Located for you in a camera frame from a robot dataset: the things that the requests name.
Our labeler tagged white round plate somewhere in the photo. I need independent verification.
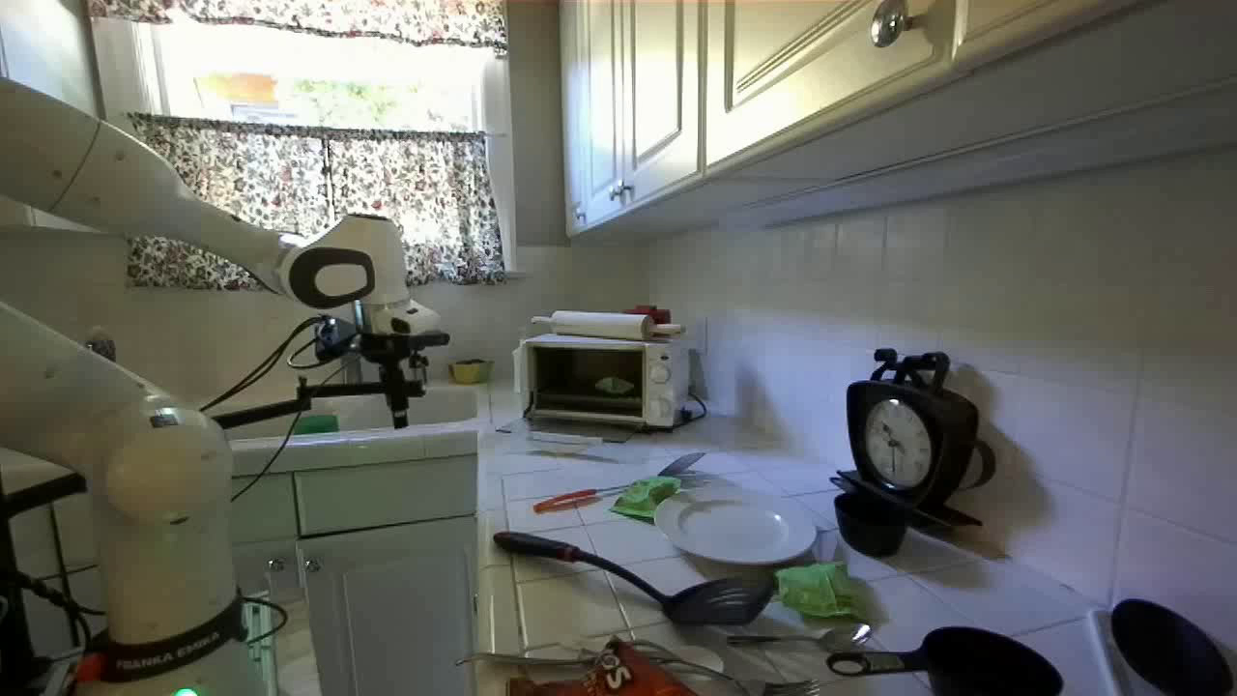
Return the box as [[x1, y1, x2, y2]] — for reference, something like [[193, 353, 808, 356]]
[[652, 493, 818, 569]]

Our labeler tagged metal cabinet knob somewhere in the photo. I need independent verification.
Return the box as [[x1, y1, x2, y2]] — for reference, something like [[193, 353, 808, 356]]
[[865, 0, 920, 50]]

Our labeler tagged white farmhouse sink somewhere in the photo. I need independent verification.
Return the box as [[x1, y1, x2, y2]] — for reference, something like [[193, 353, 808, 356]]
[[219, 382, 485, 478]]

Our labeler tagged narrow upper cabinet door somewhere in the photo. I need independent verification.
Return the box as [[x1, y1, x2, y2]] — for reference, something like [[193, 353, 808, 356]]
[[559, 0, 631, 237]]

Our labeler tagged white rolling pin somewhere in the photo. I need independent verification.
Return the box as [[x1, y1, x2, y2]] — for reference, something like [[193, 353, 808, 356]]
[[531, 305, 658, 345]]

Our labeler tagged metal spoon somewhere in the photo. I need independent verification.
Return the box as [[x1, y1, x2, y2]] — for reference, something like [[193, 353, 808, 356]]
[[724, 618, 878, 652]]

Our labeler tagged white wall cabinet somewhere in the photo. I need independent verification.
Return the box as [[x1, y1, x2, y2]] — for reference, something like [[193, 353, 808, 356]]
[[0, 0, 102, 114]]

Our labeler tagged floral cafe curtain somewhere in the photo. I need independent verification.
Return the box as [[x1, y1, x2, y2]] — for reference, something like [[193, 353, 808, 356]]
[[122, 110, 509, 293]]

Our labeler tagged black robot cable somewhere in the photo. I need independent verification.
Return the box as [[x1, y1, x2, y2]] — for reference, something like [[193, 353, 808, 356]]
[[198, 310, 340, 506]]

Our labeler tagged kitchen window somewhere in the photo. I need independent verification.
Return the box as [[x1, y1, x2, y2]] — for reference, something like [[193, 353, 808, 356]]
[[126, 15, 503, 135]]

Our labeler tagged black frying pan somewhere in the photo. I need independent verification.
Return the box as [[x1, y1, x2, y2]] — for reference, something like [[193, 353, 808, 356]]
[[823, 621, 1068, 696]]

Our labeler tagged small black cup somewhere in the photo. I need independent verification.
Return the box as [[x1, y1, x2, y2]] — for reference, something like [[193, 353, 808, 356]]
[[830, 492, 912, 561]]

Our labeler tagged black pot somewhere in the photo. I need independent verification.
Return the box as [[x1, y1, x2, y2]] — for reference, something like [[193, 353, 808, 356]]
[[1106, 596, 1237, 696]]

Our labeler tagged black kettle shaped clock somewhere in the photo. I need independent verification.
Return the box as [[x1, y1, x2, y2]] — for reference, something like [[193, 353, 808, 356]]
[[829, 345, 997, 533]]

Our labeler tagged crumpled green cloth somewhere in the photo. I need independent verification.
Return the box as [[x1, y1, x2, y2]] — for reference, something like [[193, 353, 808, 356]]
[[773, 561, 878, 624]]

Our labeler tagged black stand frame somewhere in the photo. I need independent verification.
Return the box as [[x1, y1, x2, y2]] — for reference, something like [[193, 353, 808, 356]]
[[0, 469, 93, 696]]

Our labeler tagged floral window valance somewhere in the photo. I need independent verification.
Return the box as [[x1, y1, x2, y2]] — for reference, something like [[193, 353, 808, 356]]
[[86, 0, 509, 50]]

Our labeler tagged wide upper cabinet door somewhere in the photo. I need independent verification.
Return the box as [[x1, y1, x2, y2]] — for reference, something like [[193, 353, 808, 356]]
[[704, 0, 957, 168]]

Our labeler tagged red handled knife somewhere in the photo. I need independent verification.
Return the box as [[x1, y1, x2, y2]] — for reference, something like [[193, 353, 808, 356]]
[[531, 449, 711, 518]]

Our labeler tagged orange snack bag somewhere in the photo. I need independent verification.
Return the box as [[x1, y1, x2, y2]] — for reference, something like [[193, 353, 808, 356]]
[[509, 639, 704, 696]]

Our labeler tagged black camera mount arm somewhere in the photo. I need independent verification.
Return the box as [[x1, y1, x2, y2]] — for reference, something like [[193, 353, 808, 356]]
[[207, 329, 455, 432]]

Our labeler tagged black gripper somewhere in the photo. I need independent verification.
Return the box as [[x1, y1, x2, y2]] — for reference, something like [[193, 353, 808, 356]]
[[367, 329, 436, 432]]

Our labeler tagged green packet with knife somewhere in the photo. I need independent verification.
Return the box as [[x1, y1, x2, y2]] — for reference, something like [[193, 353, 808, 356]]
[[606, 471, 686, 525]]

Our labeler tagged black slotted spatula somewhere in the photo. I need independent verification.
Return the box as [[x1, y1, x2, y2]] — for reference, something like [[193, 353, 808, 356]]
[[492, 525, 782, 628]]

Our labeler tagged panelled upper cabinet door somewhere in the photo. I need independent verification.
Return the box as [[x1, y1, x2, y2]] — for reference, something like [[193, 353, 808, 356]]
[[621, 0, 709, 208]]

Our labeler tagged green lower cabinet drawer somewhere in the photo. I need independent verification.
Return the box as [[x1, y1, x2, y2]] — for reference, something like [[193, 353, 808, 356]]
[[291, 453, 479, 539]]

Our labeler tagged white toaster oven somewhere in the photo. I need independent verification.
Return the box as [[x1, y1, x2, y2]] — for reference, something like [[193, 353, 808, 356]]
[[509, 329, 695, 432]]

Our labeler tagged green lower cabinet door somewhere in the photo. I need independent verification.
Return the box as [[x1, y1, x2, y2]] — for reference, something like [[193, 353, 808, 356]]
[[293, 512, 485, 696]]

